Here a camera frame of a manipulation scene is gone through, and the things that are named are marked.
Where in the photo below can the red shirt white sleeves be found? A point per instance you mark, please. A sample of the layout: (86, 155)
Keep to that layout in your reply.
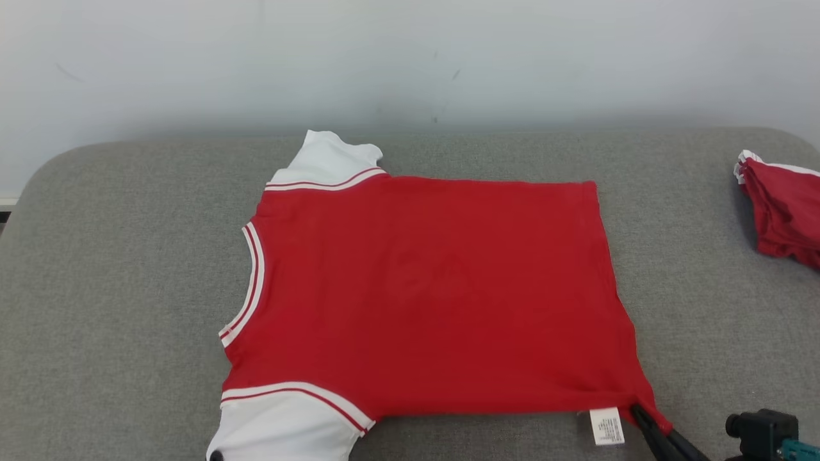
(435, 288)

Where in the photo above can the dark skirting board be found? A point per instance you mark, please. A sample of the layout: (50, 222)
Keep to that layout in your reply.
(5, 214)

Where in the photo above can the red shorts white trim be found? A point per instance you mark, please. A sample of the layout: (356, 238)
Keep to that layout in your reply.
(788, 205)

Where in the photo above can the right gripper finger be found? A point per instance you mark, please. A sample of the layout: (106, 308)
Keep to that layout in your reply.
(653, 442)
(688, 451)

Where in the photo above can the right wrist teal connector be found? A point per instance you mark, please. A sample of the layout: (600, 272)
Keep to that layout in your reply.
(801, 450)

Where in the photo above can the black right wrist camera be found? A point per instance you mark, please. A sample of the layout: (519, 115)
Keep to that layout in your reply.
(765, 432)

